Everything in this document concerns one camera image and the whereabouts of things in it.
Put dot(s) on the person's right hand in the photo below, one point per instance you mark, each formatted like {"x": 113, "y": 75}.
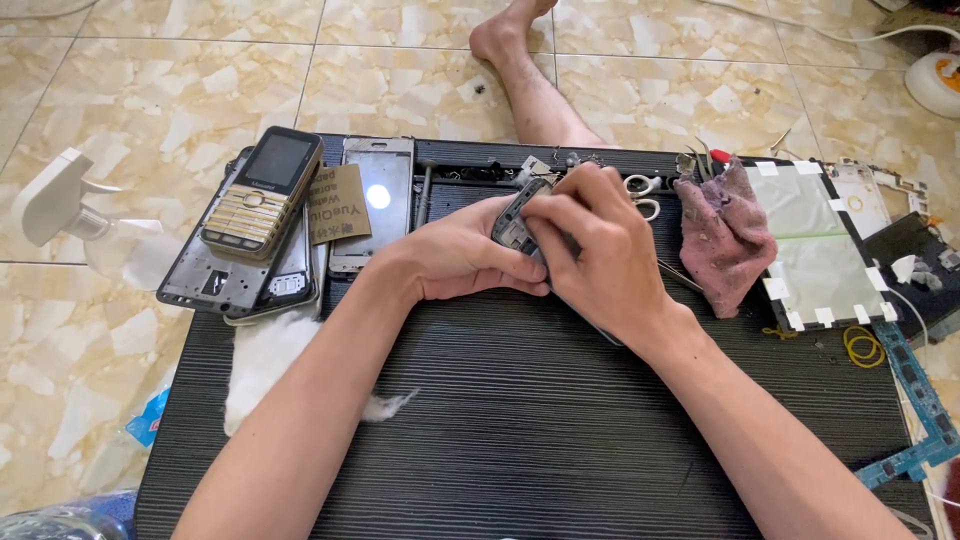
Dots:
{"x": 607, "y": 262}

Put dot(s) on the person's left hand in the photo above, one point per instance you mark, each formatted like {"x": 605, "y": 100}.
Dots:
{"x": 450, "y": 251}

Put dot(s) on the person's right fingers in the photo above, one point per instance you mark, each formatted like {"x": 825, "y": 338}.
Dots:
{"x": 577, "y": 214}

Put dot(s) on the grey phone housing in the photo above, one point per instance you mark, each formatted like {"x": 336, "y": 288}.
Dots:
{"x": 514, "y": 231}

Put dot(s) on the metal tweezers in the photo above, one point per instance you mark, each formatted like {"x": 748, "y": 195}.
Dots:
{"x": 701, "y": 161}
{"x": 679, "y": 275}

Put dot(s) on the person's bare leg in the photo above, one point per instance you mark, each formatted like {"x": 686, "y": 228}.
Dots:
{"x": 536, "y": 97}

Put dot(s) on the pink cloth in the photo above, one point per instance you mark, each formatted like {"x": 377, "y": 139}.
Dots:
{"x": 724, "y": 240}

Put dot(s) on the small grey screwdriver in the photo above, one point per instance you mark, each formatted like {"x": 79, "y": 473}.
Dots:
{"x": 424, "y": 195}

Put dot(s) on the smartphone with silver screen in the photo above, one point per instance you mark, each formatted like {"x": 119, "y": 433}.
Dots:
{"x": 382, "y": 225}

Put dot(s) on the brown sandpaper card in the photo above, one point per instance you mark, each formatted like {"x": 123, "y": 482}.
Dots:
{"x": 339, "y": 206}

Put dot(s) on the tablet screen with white tape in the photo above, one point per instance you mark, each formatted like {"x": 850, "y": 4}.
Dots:
{"x": 817, "y": 247}

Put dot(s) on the silver phone shell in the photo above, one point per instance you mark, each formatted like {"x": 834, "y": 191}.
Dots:
{"x": 319, "y": 296}

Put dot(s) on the black phone back part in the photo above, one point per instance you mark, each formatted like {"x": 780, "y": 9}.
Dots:
{"x": 289, "y": 283}

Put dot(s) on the yellow rubber band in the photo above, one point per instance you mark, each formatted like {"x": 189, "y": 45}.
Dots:
{"x": 848, "y": 346}

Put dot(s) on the gold keypad phone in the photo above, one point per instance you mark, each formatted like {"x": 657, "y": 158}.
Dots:
{"x": 259, "y": 196}

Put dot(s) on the white tissue scrap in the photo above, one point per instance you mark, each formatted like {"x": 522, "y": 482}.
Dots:
{"x": 904, "y": 268}

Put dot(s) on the white cotton wool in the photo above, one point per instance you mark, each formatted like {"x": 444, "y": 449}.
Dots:
{"x": 259, "y": 367}

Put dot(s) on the black tablet panel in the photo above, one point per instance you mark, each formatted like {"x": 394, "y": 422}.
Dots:
{"x": 926, "y": 296}

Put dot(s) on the white round device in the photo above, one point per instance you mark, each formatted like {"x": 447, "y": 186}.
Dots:
{"x": 934, "y": 86}

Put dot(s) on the blue circuit board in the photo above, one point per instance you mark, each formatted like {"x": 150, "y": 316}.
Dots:
{"x": 926, "y": 409}

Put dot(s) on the blue plastic wrapper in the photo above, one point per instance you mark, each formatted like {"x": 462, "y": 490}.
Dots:
{"x": 146, "y": 420}

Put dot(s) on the white spray bottle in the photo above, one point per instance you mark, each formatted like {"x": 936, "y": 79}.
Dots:
{"x": 67, "y": 214}

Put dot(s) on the clear plastic bottle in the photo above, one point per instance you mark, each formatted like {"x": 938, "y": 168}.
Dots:
{"x": 60, "y": 521}

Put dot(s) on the white phone frame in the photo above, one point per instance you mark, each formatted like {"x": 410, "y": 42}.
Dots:
{"x": 862, "y": 199}

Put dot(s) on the large grey phone frame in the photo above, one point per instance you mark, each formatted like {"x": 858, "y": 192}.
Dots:
{"x": 196, "y": 281}

